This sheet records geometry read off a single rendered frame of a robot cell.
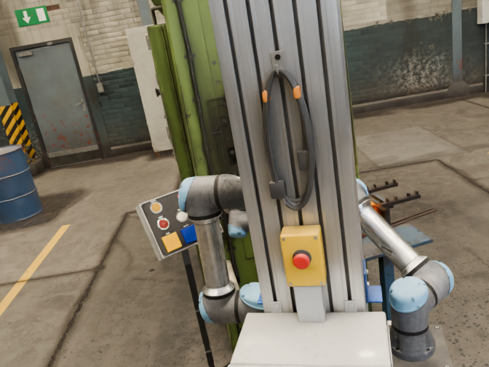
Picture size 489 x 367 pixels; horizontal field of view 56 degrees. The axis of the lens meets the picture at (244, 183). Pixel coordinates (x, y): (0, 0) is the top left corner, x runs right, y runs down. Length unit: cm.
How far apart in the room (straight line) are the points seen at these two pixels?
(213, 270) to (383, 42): 742
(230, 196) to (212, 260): 25
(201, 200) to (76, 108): 738
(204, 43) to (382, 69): 655
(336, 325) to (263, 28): 67
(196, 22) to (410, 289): 157
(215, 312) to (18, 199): 512
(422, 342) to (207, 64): 159
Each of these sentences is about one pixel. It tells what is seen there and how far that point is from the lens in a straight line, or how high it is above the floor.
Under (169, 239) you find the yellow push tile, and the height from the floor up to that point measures 102.
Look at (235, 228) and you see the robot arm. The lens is 186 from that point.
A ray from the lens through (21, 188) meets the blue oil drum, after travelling 654.
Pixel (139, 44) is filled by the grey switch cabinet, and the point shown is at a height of 185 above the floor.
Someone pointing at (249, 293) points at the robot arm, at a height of 105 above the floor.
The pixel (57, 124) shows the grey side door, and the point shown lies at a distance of 895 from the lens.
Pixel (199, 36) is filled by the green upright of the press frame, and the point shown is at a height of 188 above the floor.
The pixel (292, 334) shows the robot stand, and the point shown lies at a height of 123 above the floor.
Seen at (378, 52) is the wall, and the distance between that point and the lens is 869.
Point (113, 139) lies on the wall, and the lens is 872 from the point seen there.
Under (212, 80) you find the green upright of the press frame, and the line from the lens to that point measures 242.
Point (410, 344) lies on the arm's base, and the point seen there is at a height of 88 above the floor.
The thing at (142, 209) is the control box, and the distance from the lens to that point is 222.
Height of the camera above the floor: 192
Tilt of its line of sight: 19 degrees down
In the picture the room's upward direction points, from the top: 10 degrees counter-clockwise
